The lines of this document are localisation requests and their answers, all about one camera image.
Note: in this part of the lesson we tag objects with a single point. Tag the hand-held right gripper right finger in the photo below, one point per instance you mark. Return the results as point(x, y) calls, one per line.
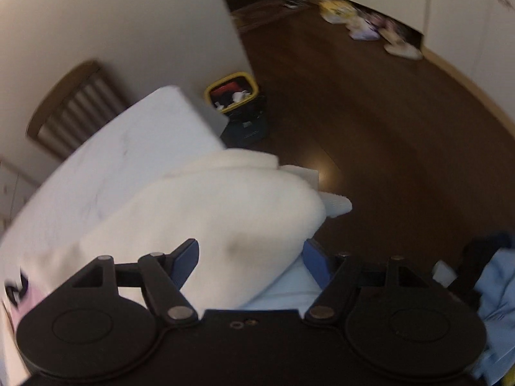
point(318, 264)

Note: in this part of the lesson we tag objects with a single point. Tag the dark sneakers pair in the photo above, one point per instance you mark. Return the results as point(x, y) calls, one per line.
point(295, 0)

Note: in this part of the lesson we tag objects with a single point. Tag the light blue cloth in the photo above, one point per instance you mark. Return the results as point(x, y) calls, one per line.
point(281, 289)

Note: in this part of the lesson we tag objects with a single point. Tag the dark cloth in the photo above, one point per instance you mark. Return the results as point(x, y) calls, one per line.
point(478, 253)

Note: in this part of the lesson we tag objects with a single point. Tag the light blue shirt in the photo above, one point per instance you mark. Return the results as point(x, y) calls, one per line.
point(499, 285)

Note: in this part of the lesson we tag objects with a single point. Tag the wooden chair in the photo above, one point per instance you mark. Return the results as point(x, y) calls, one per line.
point(52, 104)

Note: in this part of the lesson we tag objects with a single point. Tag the row of shoes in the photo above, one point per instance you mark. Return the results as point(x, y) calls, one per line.
point(402, 50)

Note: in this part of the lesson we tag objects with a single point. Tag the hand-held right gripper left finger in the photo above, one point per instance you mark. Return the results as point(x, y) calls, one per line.
point(186, 260)

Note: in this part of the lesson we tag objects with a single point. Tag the yellow cartoon box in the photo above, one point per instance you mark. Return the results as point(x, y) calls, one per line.
point(336, 10)

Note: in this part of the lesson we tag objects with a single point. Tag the white wardrobe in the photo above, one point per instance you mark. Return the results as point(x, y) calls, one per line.
point(454, 8)

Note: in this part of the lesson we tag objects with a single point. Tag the blue trash bin yellow rim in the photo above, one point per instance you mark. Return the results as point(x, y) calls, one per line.
point(241, 120)

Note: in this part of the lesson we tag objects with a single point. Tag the white fleece garment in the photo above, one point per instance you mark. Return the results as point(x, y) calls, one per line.
point(225, 209)

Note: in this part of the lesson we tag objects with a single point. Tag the white drawer cabinet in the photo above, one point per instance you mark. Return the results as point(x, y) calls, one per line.
point(12, 187)

